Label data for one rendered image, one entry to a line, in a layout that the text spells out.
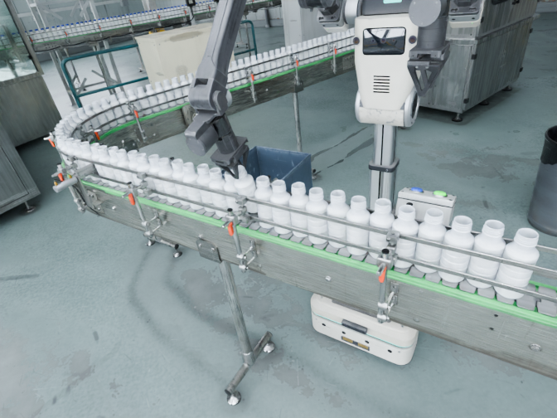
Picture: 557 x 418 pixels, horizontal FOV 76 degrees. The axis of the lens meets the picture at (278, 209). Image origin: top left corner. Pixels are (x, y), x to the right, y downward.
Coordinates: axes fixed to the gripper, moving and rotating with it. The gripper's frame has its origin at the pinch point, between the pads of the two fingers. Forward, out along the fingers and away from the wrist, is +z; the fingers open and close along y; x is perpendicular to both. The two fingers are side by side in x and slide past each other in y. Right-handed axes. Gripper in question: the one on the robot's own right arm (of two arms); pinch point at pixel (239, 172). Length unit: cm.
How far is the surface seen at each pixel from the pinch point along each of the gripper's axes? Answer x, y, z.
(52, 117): -495, -150, 133
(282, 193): 13.4, 0.4, 5.1
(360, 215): 36.7, 1.2, 5.8
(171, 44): -305, -253, 80
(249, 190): 2.6, 1.4, 5.5
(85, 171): -79, 7, 10
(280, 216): 12.9, 3.8, 11.5
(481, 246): 64, 2, 7
